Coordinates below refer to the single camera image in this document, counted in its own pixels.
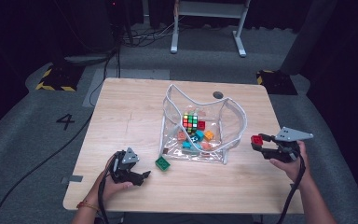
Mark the person's right hand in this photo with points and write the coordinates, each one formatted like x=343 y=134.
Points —
x=293 y=171

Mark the white metal stand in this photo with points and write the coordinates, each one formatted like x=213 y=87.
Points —
x=211 y=9

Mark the dark equipment stand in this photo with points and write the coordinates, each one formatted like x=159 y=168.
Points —
x=87 y=59

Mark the grey pillar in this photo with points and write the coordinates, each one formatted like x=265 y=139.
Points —
x=307 y=37

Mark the salmon building block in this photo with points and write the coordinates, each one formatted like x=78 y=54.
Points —
x=206 y=146

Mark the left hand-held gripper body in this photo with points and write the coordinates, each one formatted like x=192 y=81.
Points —
x=130 y=157

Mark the dark blue building block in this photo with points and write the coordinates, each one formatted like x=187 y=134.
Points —
x=193 y=139

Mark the orange building block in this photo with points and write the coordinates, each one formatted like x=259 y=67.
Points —
x=209 y=135

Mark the cyan building block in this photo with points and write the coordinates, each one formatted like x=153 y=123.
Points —
x=195 y=147
x=186 y=145
x=200 y=134

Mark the black yellow striped base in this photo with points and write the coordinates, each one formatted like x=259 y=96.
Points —
x=59 y=77
x=276 y=82

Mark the multicolour puzzle cube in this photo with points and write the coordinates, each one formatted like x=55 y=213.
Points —
x=190 y=123

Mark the grey tape strip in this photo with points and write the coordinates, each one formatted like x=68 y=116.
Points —
x=74 y=178

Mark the pink building block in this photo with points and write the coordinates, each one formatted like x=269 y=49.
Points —
x=181 y=136

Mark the green building block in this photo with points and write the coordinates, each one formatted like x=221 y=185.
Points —
x=162 y=163

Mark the clear plastic bag white trim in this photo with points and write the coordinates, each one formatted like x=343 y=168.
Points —
x=230 y=124

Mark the person's left hand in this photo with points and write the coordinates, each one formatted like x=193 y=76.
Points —
x=113 y=190

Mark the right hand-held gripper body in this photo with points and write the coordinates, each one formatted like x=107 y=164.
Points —
x=292 y=135

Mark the round grey table grommet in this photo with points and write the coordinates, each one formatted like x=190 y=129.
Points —
x=217 y=95

